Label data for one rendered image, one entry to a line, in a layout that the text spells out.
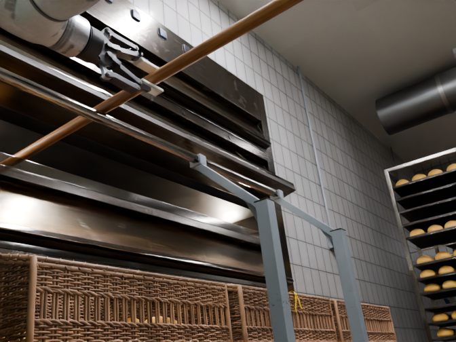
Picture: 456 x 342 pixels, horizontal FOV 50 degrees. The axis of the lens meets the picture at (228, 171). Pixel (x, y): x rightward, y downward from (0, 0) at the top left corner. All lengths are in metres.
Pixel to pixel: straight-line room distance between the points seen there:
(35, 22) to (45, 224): 0.71
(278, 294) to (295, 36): 2.43
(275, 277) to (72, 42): 0.74
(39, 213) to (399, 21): 2.75
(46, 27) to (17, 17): 0.05
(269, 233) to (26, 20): 0.77
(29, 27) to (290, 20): 2.48
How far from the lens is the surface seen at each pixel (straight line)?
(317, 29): 3.45
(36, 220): 1.53
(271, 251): 1.30
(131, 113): 1.75
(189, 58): 1.14
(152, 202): 1.89
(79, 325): 0.93
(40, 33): 1.03
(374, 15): 3.49
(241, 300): 1.30
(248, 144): 2.65
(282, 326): 1.27
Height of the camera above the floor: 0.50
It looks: 24 degrees up
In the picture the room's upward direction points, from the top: 7 degrees counter-clockwise
